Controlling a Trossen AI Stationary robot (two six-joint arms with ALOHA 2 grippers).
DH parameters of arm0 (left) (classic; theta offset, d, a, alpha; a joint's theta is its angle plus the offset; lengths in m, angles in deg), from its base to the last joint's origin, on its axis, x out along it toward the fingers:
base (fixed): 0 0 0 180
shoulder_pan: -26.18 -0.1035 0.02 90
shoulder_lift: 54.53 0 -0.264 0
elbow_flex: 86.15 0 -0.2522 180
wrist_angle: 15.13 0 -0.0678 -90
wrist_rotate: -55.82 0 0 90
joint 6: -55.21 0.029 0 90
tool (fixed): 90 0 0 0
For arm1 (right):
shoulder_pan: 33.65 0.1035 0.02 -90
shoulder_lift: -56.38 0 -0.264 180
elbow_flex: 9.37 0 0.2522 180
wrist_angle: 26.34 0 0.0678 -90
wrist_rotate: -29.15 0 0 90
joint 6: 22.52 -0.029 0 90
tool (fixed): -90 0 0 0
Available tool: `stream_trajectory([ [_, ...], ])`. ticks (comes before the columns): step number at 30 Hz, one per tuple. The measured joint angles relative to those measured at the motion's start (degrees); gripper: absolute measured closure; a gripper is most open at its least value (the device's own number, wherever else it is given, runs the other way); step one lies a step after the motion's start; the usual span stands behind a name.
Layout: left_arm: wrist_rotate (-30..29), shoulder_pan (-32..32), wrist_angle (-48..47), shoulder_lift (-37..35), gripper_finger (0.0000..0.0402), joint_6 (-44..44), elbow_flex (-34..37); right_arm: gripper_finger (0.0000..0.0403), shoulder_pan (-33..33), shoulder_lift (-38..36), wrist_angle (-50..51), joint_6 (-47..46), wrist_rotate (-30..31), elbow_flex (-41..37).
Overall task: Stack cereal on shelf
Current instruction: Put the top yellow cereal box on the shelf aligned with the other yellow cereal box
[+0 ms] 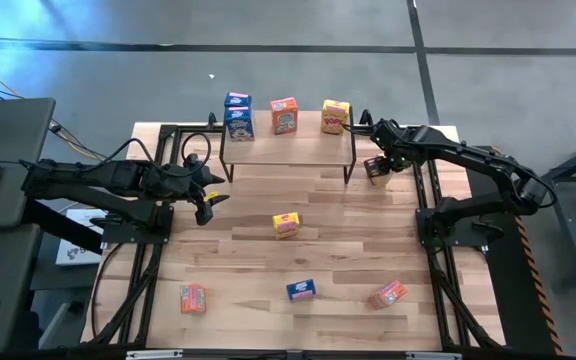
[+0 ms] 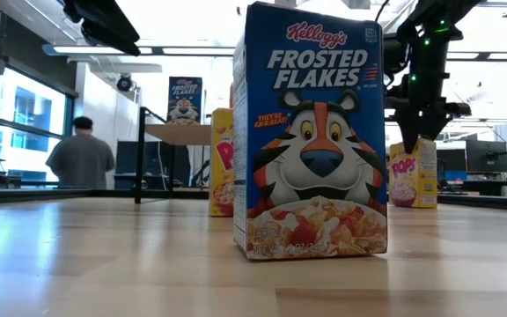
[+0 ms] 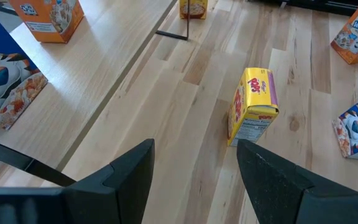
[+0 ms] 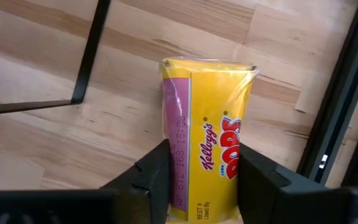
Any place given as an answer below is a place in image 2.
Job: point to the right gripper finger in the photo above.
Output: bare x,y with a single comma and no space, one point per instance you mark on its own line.
431,125
409,130

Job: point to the yellow Corn Pops cereal box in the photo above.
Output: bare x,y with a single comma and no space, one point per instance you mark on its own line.
222,176
414,176

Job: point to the blue Frosted Flakes cereal box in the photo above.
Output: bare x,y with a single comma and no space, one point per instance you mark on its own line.
185,101
315,145

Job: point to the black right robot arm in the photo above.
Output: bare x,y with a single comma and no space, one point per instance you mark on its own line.
447,11

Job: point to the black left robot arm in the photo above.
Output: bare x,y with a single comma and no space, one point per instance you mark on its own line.
104,22

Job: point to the black computer monitor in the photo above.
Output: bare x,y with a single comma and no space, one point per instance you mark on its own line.
487,156
451,160

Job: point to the person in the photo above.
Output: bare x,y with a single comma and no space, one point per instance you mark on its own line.
81,160

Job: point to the wooden shelf with black frame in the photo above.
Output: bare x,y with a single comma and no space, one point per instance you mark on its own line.
178,133

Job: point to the black dome camera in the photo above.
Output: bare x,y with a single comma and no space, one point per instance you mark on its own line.
124,83

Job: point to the black aluminium table frame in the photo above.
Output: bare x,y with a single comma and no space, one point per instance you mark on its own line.
38,193

